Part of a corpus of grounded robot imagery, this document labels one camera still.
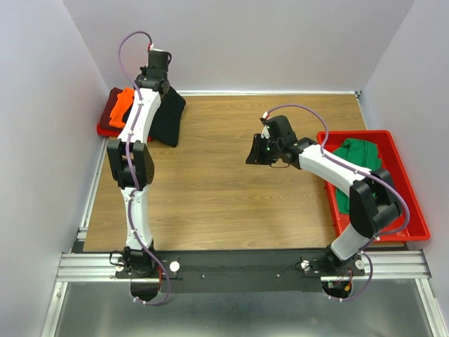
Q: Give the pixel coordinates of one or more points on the red plastic bin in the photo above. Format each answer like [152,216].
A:
[417,229]

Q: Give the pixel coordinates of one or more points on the orange folded t shirt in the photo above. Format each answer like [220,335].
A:
[124,101]

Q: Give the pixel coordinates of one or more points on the red folded t shirt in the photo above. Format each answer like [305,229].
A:
[106,131]

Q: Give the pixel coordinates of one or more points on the green t shirt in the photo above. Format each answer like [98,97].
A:
[358,152]

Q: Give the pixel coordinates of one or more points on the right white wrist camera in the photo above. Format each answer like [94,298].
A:
[265,131]

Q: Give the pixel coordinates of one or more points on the maroon folded t shirt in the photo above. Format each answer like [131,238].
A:
[110,104]

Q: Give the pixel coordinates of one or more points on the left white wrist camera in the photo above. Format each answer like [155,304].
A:
[151,47]

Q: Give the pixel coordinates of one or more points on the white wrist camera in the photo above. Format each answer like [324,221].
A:
[265,131]
[151,47]

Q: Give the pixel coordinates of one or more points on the black t shirt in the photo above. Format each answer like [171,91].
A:
[156,116]

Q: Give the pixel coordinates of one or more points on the aluminium frame rail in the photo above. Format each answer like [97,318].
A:
[95,267]

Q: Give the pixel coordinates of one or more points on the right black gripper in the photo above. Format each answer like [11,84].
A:
[255,156]

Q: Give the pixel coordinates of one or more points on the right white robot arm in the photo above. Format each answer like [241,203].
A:
[374,203]

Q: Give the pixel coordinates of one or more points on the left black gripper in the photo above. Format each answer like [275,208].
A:
[143,71]

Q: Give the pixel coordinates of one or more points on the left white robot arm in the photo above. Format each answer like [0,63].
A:
[132,165]

